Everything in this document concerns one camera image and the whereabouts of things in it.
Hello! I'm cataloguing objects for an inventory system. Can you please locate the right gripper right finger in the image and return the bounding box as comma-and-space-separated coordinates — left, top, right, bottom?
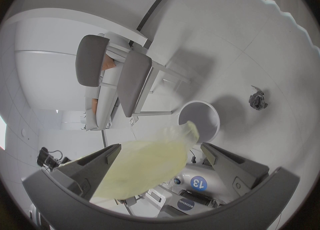
200, 142, 271, 197

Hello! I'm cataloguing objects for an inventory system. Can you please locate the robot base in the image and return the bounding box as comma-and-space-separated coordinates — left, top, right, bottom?
116, 149, 242, 219

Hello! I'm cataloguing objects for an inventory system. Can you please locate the black plastic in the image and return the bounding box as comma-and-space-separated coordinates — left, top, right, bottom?
248, 90, 268, 110

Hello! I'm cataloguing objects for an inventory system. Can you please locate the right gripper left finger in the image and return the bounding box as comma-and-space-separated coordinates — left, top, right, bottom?
53, 143, 122, 200

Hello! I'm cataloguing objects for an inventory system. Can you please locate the yellow plastic bag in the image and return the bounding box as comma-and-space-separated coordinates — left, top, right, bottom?
89, 120, 200, 203

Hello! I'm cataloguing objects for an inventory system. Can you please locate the white chair with grey seat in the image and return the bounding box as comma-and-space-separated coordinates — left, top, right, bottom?
76, 34, 192, 118

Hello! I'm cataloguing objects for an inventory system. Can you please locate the white trash bin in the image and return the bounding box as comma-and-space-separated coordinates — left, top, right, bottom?
177, 100, 220, 145

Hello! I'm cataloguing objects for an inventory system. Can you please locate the white sofa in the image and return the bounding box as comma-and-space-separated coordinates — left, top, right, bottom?
84, 32, 130, 132

